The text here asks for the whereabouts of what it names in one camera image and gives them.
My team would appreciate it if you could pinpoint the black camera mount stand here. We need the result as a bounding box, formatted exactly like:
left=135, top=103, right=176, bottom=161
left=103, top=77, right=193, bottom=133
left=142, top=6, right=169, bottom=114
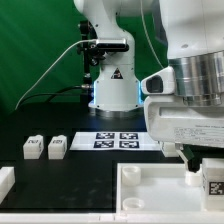
left=77, top=20, right=105, bottom=104

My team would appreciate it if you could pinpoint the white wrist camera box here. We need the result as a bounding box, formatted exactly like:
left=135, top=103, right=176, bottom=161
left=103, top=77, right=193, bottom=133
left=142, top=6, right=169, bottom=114
left=141, top=66, right=175, bottom=95

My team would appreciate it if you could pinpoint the white left obstacle block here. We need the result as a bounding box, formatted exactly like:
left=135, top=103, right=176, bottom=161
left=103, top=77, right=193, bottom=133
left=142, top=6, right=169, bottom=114
left=0, top=167, right=15, bottom=204

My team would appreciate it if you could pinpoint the white tag sheet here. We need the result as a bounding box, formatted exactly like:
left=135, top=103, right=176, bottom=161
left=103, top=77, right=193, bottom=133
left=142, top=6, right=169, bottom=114
left=70, top=132, right=160, bottom=151

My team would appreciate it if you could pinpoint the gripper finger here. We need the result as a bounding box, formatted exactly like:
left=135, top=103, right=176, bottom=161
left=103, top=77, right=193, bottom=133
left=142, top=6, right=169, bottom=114
left=175, top=144, right=200, bottom=172

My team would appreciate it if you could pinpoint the white front obstacle bar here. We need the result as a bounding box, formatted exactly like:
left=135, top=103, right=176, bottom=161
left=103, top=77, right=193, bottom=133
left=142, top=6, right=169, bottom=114
left=0, top=213, right=224, bottom=224

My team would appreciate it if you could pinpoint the grey camera cable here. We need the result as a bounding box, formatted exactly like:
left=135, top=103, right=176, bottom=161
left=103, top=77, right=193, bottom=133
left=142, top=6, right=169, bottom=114
left=14, top=39, right=98, bottom=111

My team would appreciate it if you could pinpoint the white square table top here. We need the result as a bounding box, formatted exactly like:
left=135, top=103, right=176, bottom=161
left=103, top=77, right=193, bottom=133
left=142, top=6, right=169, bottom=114
left=116, top=163, right=208, bottom=213

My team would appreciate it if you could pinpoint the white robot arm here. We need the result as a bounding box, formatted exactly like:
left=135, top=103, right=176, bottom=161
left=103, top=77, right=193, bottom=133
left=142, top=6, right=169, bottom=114
left=73, top=0, right=224, bottom=172

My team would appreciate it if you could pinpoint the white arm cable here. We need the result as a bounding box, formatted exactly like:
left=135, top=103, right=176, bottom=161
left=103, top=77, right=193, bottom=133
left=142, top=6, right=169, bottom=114
left=139, top=0, right=168, bottom=71

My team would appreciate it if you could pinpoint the black base cable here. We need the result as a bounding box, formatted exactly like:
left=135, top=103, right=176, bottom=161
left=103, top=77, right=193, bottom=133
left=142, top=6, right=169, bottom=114
left=19, top=84, right=95, bottom=107

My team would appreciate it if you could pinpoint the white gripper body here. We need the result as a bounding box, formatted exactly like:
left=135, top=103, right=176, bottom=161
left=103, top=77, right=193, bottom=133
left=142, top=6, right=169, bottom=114
left=144, top=95, right=224, bottom=148

